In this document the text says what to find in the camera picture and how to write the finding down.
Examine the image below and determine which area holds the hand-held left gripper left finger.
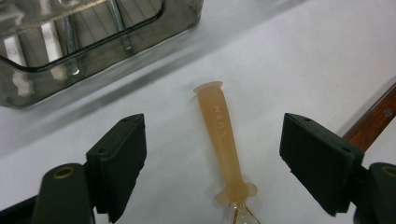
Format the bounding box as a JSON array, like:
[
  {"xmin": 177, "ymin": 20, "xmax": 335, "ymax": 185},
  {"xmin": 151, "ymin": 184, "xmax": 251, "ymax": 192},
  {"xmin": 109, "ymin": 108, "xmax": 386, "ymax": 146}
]
[{"xmin": 86, "ymin": 113, "xmax": 148, "ymax": 223}]

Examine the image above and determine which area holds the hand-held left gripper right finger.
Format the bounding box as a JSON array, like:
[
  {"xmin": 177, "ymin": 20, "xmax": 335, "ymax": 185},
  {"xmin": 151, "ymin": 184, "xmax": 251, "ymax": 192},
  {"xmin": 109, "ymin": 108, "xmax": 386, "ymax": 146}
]
[{"xmin": 279, "ymin": 112, "xmax": 364, "ymax": 217}]

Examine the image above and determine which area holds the smoky transparent plastic bin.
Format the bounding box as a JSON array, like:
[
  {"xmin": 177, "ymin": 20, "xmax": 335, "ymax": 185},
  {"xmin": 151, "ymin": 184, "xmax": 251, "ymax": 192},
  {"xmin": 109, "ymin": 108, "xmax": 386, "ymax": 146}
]
[{"xmin": 0, "ymin": 0, "xmax": 205, "ymax": 109}]

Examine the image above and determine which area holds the metal chopstick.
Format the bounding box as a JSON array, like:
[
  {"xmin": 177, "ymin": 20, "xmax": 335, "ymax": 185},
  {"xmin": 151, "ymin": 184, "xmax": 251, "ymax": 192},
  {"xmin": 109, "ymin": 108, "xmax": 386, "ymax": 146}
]
[
  {"xmin": 106, "ymin": 0, "xmax": 134, "ymax": 52},
  {"xmin": 63, "ymin": 13, "xmax": 81, "ymax": 77}
]

